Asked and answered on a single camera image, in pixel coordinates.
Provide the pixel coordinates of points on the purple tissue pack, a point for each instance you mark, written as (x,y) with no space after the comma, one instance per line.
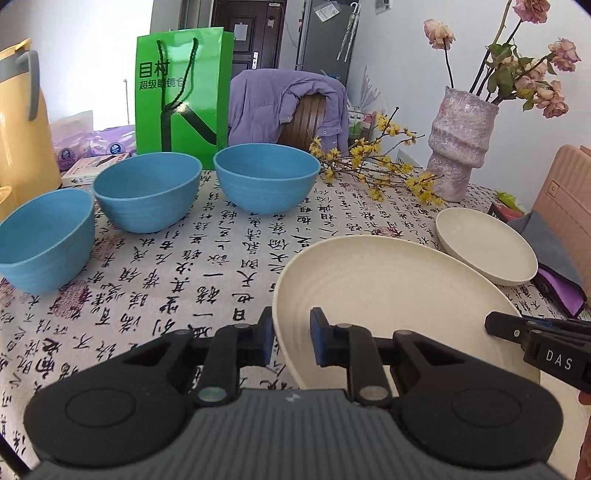
(69,138)
(113,143)

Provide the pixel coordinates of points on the pink textured vase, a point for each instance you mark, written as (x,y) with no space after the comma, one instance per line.
(457,138)

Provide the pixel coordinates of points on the yellow thermos jug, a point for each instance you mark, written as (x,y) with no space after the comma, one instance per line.
(18,138)

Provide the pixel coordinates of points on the dried pink rose bouquet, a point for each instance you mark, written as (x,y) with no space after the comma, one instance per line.
(501,60)

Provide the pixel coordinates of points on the dark red box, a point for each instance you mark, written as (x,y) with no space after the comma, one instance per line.
(505,210)

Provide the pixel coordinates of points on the cream round plate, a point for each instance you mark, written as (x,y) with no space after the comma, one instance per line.
(392,286)
(480,240)

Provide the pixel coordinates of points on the white folded umbrella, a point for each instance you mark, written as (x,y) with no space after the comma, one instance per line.
(347,32)

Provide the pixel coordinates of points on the grey refrigerator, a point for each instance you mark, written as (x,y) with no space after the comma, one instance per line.
(323,46)

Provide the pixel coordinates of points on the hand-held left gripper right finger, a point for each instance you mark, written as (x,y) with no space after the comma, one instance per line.
(317,337)

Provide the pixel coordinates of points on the grey cloth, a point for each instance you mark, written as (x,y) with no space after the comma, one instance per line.
(549,240)

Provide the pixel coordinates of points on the purple padded jacket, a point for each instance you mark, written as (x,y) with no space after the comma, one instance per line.
(258,106)

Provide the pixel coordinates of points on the yellow blossom branches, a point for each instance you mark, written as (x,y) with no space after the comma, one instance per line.
(364,157)

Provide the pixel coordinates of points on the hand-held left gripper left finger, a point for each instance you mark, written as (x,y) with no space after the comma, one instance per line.
(266,337)

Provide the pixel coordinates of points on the blue plastic bowl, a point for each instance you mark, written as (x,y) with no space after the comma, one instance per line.
(37,258)
(138,212)
(263,194)

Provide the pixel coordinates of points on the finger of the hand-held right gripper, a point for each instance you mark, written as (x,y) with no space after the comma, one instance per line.
(503,325)

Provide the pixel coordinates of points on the brown wooden chair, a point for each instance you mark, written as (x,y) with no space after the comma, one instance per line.
(304,120)

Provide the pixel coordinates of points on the green paper bag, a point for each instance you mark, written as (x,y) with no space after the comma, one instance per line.
(203,83)

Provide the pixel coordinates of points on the calligraphy print tablecloth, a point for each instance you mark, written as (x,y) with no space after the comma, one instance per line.
(184,277)

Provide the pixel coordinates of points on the dark brown door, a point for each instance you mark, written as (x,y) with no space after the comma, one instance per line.
(268,50)

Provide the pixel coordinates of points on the small flat cardboard box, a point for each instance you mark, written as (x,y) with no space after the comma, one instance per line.
(92,168)

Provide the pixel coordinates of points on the pink suitcase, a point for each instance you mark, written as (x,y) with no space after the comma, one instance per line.
(563,184)

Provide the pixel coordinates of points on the purple cloth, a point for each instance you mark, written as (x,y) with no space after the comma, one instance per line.
(561,288)

